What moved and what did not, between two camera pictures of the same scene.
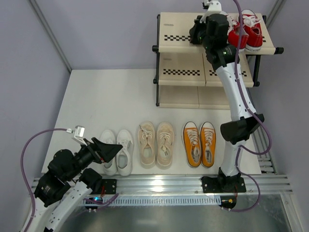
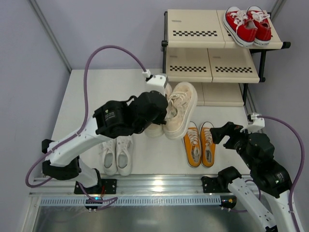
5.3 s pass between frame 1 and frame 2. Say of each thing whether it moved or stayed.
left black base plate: stayed
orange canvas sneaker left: stayed
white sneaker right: stayed
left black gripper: moved
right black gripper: moved
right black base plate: stayed
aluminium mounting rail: stayed
